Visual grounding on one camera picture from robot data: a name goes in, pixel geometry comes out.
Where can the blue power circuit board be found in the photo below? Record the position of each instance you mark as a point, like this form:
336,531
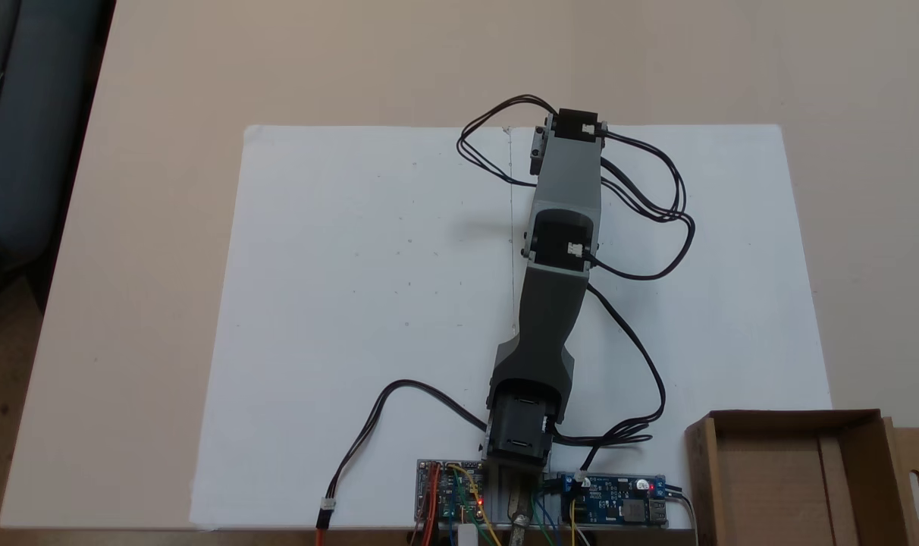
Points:
619,504

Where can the grey black Koch robot arm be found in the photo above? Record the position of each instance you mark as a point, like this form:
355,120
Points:
573,174

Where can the grey blue chair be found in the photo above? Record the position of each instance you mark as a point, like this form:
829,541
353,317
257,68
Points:
20,152

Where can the motor controller circuit board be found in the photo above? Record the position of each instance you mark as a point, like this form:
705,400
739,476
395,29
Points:
459,497

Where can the white paper sheet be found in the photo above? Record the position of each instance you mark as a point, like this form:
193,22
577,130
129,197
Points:
732,318
338,303

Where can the brown cardboard box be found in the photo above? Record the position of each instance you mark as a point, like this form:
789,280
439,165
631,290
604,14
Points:
770,485

